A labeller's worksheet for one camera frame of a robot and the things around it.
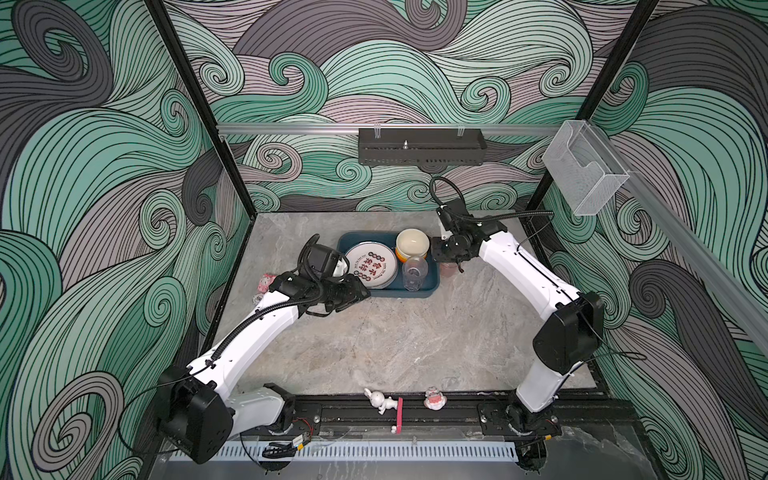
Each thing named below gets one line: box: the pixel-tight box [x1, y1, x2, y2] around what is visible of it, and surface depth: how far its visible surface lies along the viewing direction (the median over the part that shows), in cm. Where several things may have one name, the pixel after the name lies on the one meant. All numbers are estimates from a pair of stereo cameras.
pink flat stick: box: [396, 397, 403, 435], surface depth 71 cm
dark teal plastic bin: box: [336, 231, 440, 298], surface depth 99 cm
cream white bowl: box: [395, 228, 431, 262], surface depth 103 cm
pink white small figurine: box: [424, 386, 448, 410], surface depth 75 cm
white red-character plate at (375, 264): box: [345, 241, 399, 290], surface depth 103 cm
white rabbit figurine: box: [364, 388, 398, 415], surface depth 75 cm
